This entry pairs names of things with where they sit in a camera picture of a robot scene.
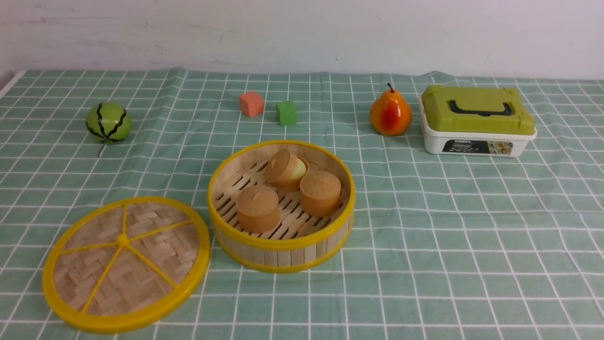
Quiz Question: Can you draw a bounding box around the green toy watermelon ball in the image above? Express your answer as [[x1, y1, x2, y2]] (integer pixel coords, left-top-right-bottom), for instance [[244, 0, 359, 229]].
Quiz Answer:
[[85, 102, 132, 157]]

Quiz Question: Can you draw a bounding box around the yellow woven steamer lid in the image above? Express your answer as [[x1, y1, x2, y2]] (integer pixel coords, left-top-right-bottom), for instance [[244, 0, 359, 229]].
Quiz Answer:
[[42, 196, 211, 334]]

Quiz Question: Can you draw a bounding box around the orange foam cube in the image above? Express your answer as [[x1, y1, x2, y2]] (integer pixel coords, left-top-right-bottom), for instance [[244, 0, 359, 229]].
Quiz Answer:
[[239, 91, 265, 118]]

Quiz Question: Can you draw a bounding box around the orange toy pear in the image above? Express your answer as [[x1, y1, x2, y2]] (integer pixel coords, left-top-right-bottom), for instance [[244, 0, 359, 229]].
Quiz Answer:
[[369, 83, 413, 136]]

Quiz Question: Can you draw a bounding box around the brown toy bun front left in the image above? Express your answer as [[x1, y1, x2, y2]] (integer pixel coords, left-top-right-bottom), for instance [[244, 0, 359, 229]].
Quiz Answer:
[[235, 185, 280, 234]]

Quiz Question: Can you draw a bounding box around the brown toy bun right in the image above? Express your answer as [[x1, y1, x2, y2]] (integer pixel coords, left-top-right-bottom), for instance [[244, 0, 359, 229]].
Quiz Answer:
[[300, 171, 341, 217]]

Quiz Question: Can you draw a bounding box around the white box with green lid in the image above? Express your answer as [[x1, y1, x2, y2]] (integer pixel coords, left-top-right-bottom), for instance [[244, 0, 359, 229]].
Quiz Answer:
[[419, 85, 537, 158]]

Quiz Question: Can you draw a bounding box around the tipped brown toy bun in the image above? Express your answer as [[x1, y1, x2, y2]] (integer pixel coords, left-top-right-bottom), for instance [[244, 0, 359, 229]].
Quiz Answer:
[[264, 149, 309, 192]]

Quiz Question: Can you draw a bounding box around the green checkered tablecloth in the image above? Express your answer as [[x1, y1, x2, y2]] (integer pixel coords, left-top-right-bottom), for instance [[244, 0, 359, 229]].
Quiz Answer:
[[0, 68, 604, 340]]

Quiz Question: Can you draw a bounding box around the green foam cube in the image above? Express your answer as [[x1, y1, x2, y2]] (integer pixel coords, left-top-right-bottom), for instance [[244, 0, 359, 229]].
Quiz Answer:
[[276, 101, 298, 126]]

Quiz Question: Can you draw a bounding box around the yellow bamboo steamer basket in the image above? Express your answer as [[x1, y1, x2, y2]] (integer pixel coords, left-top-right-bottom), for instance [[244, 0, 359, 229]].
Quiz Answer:
[[207, 140, 356, 273]]

